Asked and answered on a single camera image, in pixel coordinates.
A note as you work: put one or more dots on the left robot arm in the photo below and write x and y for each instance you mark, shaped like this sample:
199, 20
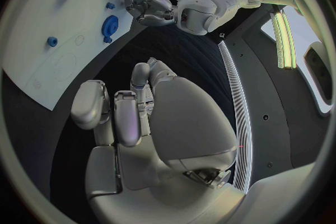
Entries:
199, 16

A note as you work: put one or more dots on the small blue peg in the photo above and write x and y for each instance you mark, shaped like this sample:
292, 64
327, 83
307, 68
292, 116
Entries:
110, 5

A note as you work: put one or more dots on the glowing light bar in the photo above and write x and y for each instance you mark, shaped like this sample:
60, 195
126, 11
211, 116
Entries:
286, 43

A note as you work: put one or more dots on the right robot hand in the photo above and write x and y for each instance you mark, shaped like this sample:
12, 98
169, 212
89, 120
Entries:
183, 123

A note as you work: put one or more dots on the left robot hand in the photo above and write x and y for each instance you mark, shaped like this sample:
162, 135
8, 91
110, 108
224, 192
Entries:
152, 7

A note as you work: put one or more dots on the blue gear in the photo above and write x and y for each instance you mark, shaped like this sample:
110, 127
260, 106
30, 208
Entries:
109, 26

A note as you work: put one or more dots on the white task board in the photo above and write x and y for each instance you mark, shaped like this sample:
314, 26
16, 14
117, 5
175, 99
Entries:
52, 9

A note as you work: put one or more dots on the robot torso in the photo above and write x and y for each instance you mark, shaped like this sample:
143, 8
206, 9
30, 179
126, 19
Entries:
262, 91

